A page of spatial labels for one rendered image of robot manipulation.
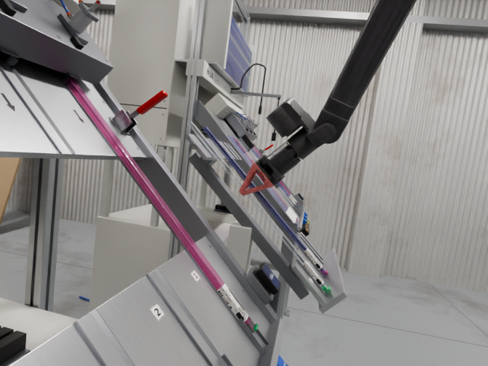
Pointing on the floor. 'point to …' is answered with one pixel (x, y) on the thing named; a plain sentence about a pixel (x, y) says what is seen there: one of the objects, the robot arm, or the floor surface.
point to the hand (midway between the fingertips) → (244, 190)
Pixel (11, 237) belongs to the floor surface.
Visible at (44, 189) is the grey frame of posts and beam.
